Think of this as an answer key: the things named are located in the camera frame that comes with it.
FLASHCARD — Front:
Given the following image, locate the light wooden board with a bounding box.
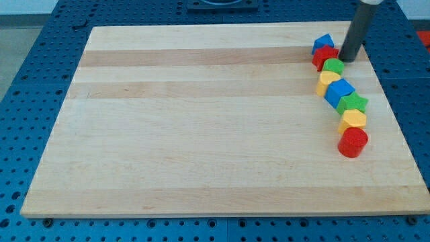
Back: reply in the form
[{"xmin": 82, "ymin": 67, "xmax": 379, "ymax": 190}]
[{"xmin": 21, "ymin": 21, "xmax": 429, "ymax": 218}]

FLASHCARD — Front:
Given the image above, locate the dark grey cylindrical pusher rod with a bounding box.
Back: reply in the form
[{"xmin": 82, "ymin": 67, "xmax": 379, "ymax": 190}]
[{"xmin": 338, "ymin": 1, "xmax": 380, "ymax": 63}]

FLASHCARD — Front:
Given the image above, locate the yellow half-round block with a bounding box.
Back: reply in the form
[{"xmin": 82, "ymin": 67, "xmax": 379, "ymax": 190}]
[{"xmin": 316, "ymin": 71, "xmax": 341, "ymax": 97}]

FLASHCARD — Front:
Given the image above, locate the red cylinder block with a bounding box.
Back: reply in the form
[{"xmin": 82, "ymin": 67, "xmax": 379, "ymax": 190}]
[{"xmin": 337, "ymin": 127, "xmax": 369, "ymax": 158}]

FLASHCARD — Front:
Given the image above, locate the blue cube block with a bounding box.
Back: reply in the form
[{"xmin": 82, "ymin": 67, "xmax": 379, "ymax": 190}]
[{"xmin": 325, "ymin": 79, "xmax": 355, "ymax": 109}]

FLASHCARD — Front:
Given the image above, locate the green star block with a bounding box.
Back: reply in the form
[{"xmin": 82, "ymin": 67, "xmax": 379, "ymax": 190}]
[{"xmin": 336, "ymin": 91, "xmax": 368, "ymax": 115}]

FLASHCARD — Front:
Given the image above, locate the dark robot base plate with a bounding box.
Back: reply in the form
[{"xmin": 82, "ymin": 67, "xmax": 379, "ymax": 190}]
[{"xmin": 186, "ymin": 0, "xmax": 259, "ymax": 13}]

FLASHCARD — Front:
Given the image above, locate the red star block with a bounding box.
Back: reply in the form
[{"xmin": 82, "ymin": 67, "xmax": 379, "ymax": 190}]
[{"xmin": 312, "ymin": 45, "xmax": 339, "ymax": 71}]

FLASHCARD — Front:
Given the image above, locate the red object at edge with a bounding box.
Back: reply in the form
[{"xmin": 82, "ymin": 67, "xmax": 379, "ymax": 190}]
[{"xmin": 417, "ymin": 30, "xmax": 430, "ymax": 52}]

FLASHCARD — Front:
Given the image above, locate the yellow hexagon block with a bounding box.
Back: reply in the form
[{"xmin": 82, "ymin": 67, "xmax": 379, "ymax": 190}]
[{"xmin": 337, "ymin": 109, "xmax": 367, "ymax": 134}]

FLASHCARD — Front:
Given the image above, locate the green cylinder block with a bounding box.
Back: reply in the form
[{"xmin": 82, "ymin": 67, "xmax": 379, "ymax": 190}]
[{"xmin": 322, "ymin": 58, "xmax": 345, "ymax": 75}]

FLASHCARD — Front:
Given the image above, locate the blue triangle block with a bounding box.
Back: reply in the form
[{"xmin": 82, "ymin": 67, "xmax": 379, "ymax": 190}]
[{"xmin": 311, "ymin": 34, "xmax": 335, "ymax": 55}]

